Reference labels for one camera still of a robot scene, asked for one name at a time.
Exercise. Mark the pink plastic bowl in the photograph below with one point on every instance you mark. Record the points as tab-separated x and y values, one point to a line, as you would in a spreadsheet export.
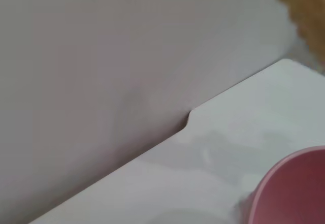
292	188

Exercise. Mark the ridged orange bread loaf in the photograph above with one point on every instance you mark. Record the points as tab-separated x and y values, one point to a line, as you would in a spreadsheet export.
304	13

